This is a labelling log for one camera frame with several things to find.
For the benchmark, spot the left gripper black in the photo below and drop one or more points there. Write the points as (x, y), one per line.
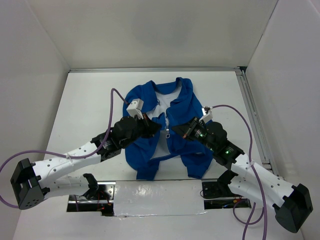
(150, 127)

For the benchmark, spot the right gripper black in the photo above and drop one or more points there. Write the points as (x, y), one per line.
(182, 129)

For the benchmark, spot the blue zip jacket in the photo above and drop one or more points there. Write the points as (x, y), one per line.
(168, 104)

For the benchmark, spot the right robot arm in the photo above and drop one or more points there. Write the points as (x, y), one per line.
(292, 204)

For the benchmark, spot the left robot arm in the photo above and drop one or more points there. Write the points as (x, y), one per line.
(32, 183)

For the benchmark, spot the silver tape patch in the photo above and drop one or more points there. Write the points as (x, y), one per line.
(158, 198)

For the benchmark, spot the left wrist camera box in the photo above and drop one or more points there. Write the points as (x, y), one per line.
(134, 109)

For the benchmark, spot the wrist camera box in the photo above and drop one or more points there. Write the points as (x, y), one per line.
(134, 109)
(207, 114)

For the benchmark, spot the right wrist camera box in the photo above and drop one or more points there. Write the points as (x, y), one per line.
(207, 114)

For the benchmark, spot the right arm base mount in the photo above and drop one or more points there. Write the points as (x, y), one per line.
(217, 195)

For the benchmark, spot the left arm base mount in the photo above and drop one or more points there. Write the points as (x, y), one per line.
(98, 198)

